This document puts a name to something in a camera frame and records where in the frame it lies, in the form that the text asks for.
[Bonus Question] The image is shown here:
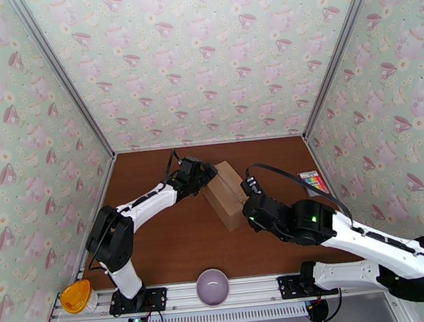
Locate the brown cardboard box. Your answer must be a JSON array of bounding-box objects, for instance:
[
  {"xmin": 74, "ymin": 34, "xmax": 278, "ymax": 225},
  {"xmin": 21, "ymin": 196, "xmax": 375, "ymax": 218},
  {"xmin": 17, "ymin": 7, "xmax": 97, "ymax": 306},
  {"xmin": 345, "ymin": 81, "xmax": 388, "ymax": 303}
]
[{"xmin": 201, "ymin": 159, "xmax": 253, "ymax": 234}]

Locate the pack of coloured pens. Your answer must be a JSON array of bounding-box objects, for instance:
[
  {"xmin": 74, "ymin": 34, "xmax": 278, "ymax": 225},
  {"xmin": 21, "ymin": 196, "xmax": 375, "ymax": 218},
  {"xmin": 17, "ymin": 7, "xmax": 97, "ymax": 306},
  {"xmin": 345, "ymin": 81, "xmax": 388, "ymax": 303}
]
[{"xmin": 297, "ymin": 169, "xmax": 330, "ymax": 197}]

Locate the black round controller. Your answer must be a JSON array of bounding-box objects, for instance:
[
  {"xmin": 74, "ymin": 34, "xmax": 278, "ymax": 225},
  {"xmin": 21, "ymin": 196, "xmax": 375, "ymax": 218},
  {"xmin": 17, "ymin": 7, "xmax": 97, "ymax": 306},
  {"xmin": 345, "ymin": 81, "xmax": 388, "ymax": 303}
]
[{"xmin": 306, "ymin": 298, "xmax": 331, "ymax": 322}]

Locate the purple bowl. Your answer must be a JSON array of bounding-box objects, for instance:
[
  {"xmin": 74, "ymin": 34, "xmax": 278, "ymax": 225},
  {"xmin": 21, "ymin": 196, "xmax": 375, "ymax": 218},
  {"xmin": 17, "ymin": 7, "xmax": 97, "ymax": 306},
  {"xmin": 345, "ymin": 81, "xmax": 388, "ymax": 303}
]
[{"xmin": 194, "ymin": 266, "xmax": 233, "ymax": 309}]

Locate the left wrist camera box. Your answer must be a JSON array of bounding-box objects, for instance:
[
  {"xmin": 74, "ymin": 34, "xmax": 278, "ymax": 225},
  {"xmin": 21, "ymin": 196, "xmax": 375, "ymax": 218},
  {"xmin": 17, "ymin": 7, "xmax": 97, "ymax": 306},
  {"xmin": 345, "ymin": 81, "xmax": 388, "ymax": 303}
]
[{"xmin": 179, "ymin": 156, "xmax": 203, "ymax": 177}]

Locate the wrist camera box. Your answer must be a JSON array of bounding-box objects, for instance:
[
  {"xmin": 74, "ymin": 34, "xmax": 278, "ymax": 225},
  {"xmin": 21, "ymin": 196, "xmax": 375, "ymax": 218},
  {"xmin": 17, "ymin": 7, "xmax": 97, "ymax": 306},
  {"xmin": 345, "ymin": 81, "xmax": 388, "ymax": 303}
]
[
  {"xmin": 240, "ymin": 176, "xmax": 263, "ymax": 198},
  {"xmin": 179, "ymin": 156, "xmax": 203, "ymax": 177}
]

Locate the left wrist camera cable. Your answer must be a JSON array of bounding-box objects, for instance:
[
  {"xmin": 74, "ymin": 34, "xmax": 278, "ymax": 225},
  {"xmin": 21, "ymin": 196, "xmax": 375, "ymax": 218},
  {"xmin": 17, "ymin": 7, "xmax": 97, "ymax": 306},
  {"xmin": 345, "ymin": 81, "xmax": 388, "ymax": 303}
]
[{"xmin": 163, "ymin": 148, "xmax": 184, "ymax": 182}]

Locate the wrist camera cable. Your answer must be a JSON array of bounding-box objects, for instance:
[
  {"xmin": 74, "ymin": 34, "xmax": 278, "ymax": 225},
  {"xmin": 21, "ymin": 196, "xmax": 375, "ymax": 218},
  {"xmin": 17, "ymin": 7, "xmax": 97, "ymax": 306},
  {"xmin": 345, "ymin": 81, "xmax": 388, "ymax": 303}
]
[
  {"xmin": 243, "ymin": 154, "xmax": 355, "ymax": 238},
  {"xmin": 163, "ymin": 148, "xmax": 184, "ymax": 182}
]

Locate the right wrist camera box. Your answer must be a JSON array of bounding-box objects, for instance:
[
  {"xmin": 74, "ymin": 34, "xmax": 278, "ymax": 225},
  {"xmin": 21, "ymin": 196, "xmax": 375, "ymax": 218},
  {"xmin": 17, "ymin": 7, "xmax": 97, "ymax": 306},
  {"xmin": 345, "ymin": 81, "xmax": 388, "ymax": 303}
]
[{"xmin": 240, "ymin": 176, "xmax": 263, "ymax": 198}]

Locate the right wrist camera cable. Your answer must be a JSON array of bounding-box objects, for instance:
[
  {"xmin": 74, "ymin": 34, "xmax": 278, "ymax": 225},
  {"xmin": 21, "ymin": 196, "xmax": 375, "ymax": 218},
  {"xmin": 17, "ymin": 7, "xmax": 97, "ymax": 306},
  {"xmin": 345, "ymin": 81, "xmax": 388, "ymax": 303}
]
[{"xmin": 243, "ymin": 154, "xmax": 355, "ymax": 238}]

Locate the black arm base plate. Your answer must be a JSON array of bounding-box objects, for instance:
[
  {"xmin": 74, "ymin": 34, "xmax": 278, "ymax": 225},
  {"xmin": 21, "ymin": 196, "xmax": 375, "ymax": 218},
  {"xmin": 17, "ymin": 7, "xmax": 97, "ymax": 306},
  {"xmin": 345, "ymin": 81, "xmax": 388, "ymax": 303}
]
[
  {"xmin": 277, "ymin": 270, "xmax": 340, "ymax": 301},
  {"xmin": 107, "ymin": 286, "xmax": 170, "ymax": 317}
]

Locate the aluminium mounting rail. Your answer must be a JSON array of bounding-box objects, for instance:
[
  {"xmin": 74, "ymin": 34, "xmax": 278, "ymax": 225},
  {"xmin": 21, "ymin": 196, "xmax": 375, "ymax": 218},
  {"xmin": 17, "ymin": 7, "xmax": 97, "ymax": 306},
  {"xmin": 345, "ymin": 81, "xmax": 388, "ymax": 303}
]
[{"xmin": 47, "ymin": 260, "xmax": 400, "ymax": 322}]

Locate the white perforated cable tray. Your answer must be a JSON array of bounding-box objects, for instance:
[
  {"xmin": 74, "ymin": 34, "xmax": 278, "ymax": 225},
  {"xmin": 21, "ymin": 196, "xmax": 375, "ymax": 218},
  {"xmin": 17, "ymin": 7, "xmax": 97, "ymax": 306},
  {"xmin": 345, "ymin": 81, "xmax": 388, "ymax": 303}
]
[{"xmin": 86, "ymin": 300, "xmax": 312, "ymax": 322}]

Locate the aluminium frame post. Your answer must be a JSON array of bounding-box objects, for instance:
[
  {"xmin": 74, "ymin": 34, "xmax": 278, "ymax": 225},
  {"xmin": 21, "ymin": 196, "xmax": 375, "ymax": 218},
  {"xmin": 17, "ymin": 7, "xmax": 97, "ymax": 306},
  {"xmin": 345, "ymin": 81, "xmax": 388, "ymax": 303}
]
[
  {"xmin": 7, "ymin": 0, "xmax": 117, "ymax": 166},
  {"xmin": 289, "ymin": 0, "xmax": 397, "ymax": 141}
]

